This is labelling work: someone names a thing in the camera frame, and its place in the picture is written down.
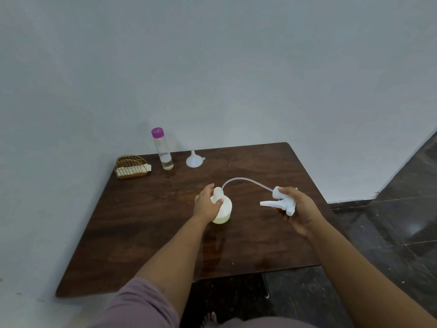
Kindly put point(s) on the person's left hand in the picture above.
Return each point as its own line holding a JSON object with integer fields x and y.
{"x": 205, "y": 206}

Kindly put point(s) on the person's right hand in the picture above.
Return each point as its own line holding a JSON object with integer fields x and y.
{"x": 304, "y": 215}

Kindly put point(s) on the white plastic spray bottle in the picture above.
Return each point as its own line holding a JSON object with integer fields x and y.
{"x": 223, "y": 211}

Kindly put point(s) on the white spray trigger with tube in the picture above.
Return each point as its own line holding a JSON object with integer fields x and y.
{"x": 283, "y": 201}

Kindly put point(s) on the white plastic funnel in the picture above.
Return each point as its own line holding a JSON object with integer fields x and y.
{"x": 194, "y": 162}

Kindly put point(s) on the clear plastic bottle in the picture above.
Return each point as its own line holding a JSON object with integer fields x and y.
{"x": 164, "y": 155}

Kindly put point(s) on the purple bottle cap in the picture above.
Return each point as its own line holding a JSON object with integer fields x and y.
{"x": 157, "y": 132}

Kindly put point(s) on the person's right forearm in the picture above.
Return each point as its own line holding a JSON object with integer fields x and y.
{"x": 362, "y": 276}

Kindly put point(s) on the person's left forearm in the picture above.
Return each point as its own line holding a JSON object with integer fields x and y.
{"x": 177, "y": 256}

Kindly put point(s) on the person's mauve shirt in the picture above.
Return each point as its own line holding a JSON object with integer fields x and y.
{"x": 140, "y": 304}

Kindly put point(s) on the black table leg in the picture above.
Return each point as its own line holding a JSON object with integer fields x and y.
{"x": 265, "y": 286}

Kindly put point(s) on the white folded napkins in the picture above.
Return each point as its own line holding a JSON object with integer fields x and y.
{"x": 131, "y": 170}

